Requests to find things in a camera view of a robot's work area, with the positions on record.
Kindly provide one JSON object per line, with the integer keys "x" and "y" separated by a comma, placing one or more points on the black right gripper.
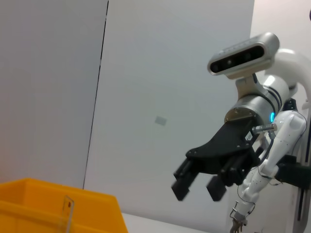
{"x": 226, "y": 148}

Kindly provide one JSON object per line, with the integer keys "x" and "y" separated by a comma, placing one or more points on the black equipment on stand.
{"x": 294, "y": 172}

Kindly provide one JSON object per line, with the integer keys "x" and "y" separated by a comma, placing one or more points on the right wrist camera housing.
{"x": 243, "y": 58}

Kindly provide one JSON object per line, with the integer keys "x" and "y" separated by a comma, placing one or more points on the yellow plastic storage bin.
{"x": 36, "y": 206}

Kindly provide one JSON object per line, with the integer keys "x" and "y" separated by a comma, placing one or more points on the clear plastic ruler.
{"x": 68, "y": 208}

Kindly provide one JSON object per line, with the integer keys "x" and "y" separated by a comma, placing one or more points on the white humanoid robot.
{"x": 286, "y": 136}

